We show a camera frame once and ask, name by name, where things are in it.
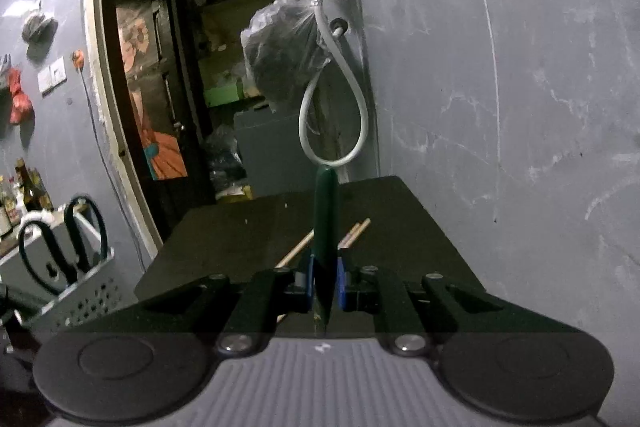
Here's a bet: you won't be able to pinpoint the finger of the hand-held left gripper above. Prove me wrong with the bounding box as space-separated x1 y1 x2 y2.
0 283 55 325

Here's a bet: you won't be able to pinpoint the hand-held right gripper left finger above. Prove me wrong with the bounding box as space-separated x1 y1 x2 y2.
145 253 317 354

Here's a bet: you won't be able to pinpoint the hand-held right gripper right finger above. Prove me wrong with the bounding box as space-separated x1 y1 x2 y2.
336 256 507 356

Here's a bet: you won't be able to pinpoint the green-handled knife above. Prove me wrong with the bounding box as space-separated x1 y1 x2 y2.
310 165 342 339

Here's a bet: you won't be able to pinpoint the white perforated plastic basket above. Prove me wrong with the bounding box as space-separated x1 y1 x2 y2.
0 227 125 333

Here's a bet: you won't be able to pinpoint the row of glass bottles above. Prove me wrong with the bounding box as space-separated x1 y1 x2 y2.
0 157 55 239

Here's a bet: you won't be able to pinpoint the yellow container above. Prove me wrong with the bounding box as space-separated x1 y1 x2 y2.
217 183 254 204

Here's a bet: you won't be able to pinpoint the grey cabinet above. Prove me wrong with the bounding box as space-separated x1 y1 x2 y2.
233 106 323 200

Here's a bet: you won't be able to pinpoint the black plastic bags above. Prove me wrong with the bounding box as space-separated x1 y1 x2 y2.
204 126 247 195

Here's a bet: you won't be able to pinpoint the hanging red bags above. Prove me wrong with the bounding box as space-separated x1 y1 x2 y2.
6 67 35 126

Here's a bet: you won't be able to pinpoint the green box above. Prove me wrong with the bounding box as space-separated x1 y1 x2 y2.
203 82 244 108

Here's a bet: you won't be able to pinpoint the clear bag with dark contents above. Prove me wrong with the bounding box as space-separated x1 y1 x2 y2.
240 0 333 114

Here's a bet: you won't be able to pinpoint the dark door with sunflower poster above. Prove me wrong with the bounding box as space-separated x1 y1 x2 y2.
111 0 213 210

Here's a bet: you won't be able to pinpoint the hanging grey bag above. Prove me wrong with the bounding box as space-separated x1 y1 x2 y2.
21 0 59 46

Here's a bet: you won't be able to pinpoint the cluttered storage shelf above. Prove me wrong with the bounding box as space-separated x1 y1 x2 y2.
172 0 301 118

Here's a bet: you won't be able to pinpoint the white hose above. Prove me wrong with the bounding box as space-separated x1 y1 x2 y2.
298 2 369 168

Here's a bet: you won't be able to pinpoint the thin wall power cable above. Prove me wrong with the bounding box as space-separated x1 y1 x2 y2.
79 68 153 273

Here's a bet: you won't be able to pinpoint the white wall switch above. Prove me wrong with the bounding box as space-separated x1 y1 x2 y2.
37 56 68 98

